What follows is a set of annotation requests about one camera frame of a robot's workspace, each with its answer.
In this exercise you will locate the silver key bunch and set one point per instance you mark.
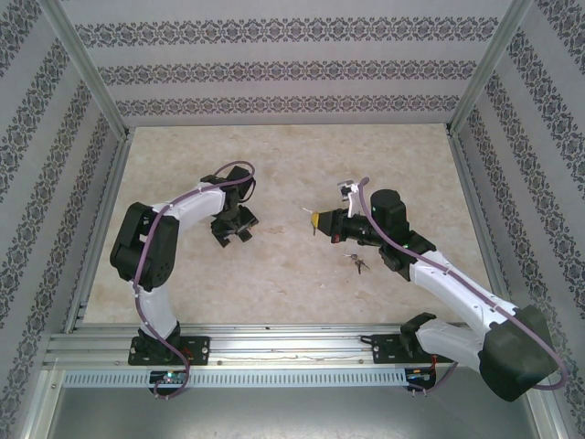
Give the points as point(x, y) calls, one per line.
point(358, 263)

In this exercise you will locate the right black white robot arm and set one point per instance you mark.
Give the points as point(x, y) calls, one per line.
point(457, 288)

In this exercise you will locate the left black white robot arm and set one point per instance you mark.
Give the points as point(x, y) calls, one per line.
point(151, 247)

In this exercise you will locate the circuit board with green light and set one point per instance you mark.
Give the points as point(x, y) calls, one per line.
point(170, 377)

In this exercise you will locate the small circuit board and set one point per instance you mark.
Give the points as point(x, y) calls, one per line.
point(418, 374)

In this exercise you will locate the grey metal shelf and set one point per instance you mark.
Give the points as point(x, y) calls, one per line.
point(292, 416)

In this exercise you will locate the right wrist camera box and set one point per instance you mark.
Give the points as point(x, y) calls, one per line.
point(345, 187)

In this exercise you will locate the aluminium side rail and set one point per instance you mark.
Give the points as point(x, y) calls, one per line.
point(109, 196)
point(475, 206)

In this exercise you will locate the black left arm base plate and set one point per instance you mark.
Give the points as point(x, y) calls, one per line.
point(198, 350)

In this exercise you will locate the aluminium mounting rail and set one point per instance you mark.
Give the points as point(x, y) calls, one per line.
point(292, 343)

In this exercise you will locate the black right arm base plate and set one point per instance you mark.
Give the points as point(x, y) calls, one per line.
point(386, 350)

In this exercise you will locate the aluminium frame post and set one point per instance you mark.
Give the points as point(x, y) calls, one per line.
point(89, 68)
point(486, 68)

